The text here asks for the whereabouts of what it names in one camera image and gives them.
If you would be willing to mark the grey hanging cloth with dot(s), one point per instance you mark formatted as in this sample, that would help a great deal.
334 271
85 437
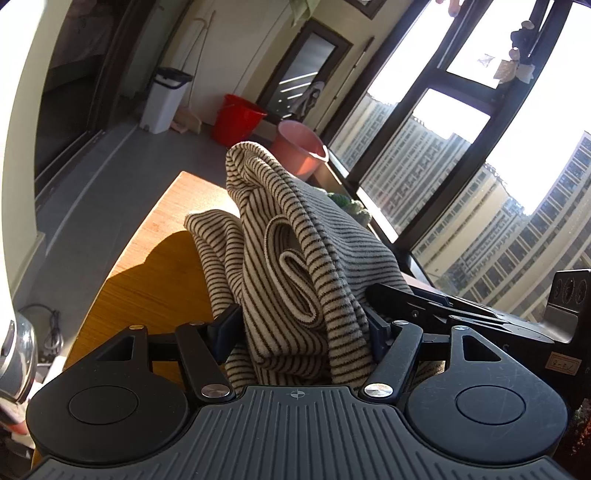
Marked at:
310 99

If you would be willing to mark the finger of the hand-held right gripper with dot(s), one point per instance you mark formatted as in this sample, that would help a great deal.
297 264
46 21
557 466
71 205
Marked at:
392 300
461 302

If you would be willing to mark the dark window frame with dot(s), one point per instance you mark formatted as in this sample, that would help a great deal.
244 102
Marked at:
489 138

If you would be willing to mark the long thin pole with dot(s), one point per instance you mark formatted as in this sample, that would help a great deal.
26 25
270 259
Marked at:
363 50

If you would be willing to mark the red plastic bucket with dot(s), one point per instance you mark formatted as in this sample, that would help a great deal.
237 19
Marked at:
235 122

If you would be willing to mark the green knitted cloth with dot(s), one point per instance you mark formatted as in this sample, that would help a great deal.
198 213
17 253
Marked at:
355 207

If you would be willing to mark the green hanging towel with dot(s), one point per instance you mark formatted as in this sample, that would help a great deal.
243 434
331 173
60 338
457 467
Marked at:
300 11

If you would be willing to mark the hanging dried plant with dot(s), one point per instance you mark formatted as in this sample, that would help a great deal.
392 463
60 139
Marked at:
517 69

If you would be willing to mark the striped knit garment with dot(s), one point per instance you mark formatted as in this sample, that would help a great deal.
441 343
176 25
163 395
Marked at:
295 221

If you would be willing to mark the dark sliding door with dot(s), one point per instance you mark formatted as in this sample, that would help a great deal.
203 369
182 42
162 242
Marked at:
92 69

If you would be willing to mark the pink plastic bucket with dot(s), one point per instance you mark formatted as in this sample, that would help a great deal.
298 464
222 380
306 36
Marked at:
295 152

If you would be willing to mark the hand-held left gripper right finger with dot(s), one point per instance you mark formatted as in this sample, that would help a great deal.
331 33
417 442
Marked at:
381 337

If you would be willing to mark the broom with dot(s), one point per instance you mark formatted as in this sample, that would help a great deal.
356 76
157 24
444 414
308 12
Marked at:
187 121

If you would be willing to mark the white trash bin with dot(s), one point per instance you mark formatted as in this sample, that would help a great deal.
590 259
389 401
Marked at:
161 106

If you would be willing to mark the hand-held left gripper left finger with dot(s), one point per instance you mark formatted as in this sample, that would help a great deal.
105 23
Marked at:
226 330

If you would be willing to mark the apartment buildings outside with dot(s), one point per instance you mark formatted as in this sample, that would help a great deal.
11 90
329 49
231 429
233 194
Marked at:
485 240

